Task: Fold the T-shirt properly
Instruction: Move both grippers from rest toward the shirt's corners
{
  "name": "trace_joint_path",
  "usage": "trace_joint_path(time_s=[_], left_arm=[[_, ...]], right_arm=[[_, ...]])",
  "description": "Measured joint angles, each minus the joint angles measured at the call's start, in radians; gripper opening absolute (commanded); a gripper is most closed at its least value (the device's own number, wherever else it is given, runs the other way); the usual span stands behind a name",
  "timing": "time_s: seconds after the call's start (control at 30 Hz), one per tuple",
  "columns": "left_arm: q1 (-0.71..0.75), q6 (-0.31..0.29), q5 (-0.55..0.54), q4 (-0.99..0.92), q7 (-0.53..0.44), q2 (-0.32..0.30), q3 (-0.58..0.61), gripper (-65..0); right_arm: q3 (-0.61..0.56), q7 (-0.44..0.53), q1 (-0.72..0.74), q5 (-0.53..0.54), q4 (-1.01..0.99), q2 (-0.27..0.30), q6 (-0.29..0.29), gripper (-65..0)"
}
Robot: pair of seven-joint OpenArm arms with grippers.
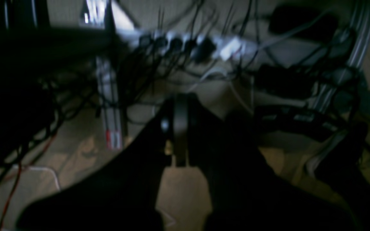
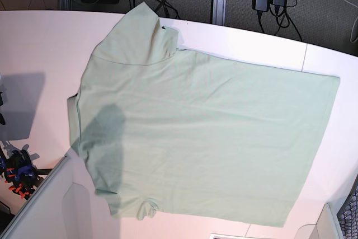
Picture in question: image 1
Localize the aluminium table leg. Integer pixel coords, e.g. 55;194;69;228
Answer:
95;56;124;151

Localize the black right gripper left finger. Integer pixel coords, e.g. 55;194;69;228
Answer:
16;93;189;231

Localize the black power adapter brick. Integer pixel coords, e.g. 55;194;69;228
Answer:
268;4;339;43

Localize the white power strip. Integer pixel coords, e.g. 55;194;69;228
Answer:
118;30;258;63

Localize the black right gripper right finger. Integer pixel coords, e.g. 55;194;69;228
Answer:
188;94;356;231

